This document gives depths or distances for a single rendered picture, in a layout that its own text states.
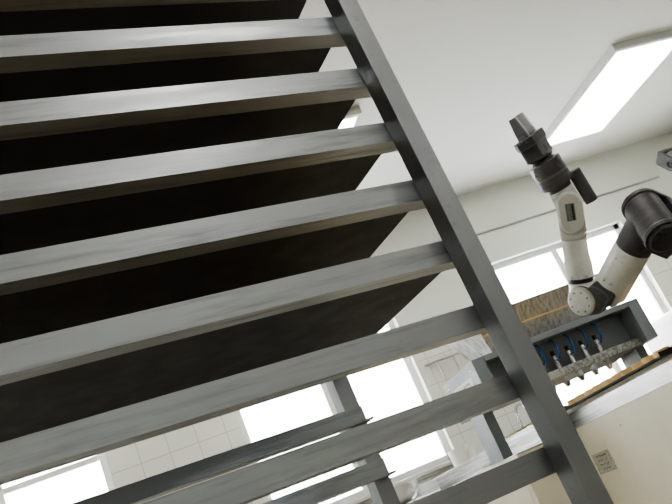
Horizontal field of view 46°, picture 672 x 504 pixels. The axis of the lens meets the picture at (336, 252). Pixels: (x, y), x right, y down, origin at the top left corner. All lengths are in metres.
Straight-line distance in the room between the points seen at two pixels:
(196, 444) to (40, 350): 4.92
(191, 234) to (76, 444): 0.25
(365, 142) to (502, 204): 5.92
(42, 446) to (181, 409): 0.13
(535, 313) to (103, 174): 2.30
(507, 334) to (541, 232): 6.01
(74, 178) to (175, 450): 4.86
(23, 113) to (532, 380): 0.63
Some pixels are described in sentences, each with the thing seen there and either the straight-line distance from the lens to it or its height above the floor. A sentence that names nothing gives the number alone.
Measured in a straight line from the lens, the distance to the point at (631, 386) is 2.46.
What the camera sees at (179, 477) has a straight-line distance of 1.22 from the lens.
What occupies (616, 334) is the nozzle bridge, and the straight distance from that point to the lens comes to 3.17.
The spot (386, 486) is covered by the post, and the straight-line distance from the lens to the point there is 1.32.
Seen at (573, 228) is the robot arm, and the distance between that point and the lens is 2.13.
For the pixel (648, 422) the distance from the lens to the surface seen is 2.45.
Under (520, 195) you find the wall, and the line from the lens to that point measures 7.04.
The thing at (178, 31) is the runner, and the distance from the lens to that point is 1.05.
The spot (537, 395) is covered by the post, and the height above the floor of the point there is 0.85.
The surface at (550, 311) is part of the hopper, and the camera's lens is 3.04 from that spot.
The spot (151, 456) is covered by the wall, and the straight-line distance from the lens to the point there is 5.69.
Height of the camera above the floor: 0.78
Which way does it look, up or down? 19 degrees up
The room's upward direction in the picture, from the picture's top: 24 degrees counter-clockwise
